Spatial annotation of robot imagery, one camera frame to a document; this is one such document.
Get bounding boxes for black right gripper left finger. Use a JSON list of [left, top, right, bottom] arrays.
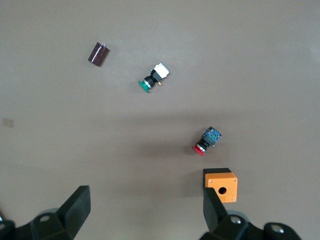
[[56, 185, 91, 235]]

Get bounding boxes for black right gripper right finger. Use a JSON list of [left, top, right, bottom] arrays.
[[202, 187, 229, 233]]

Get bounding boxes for red push button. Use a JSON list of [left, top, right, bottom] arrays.
[[191, 126, 223, 157]]

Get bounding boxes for green push button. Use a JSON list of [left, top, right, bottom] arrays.
[[138, 62, 170, 94]]

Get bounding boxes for dark maroon capacitor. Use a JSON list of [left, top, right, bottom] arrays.
[[87, 41, 111, 68]]

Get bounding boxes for orange button enclosure box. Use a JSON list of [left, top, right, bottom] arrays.
[[202, 167, 238, 204]]

